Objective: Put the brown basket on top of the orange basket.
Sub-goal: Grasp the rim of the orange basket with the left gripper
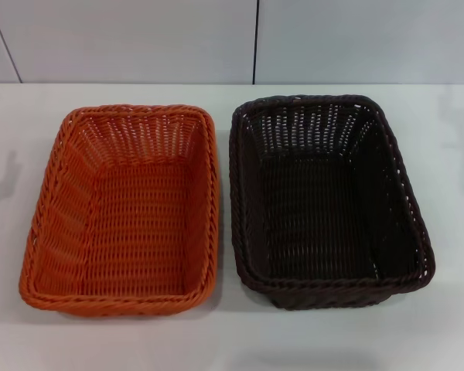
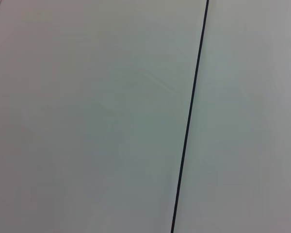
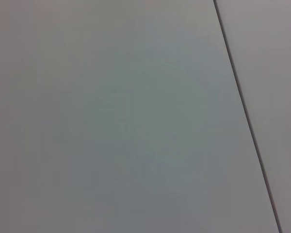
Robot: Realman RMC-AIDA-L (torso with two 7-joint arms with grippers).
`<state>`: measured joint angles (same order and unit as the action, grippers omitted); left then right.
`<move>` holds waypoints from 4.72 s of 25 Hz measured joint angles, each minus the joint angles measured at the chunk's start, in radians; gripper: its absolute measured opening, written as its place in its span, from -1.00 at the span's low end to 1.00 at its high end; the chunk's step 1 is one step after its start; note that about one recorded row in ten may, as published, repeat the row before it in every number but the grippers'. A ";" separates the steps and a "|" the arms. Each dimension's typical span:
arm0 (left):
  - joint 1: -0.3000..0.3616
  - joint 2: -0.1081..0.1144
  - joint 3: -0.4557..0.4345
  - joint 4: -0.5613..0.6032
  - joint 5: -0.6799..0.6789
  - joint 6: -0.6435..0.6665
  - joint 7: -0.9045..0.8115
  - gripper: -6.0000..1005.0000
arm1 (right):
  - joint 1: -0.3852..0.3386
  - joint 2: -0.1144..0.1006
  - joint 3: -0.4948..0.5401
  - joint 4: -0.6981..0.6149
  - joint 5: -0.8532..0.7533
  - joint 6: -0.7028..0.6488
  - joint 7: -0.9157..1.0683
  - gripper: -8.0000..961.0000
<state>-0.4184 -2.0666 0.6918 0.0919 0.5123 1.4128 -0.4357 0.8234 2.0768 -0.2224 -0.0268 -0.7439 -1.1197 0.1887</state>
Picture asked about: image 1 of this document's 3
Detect dark brown woven basket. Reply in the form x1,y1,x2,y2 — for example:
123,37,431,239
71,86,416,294
228,92,437,310

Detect orange woven plastic basket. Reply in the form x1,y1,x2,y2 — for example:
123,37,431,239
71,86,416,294
16,103,218,313

